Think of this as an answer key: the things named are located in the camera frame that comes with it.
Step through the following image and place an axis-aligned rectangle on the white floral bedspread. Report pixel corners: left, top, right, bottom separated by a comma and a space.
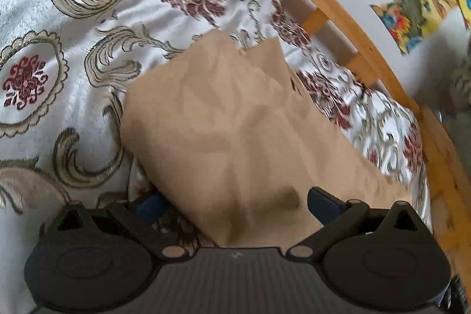
0, 0, 433, 252

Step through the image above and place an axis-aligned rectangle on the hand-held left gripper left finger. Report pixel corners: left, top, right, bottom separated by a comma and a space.
47, 193, 193, 260

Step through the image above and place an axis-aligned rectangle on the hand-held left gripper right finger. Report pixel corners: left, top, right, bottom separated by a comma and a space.
286, 187, 424, 259

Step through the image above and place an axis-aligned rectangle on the wooden bed frame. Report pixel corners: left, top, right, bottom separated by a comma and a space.
220, 0, 471, 280

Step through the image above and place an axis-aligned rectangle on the beige coat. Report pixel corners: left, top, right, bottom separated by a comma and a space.
121, 29, 413, 249

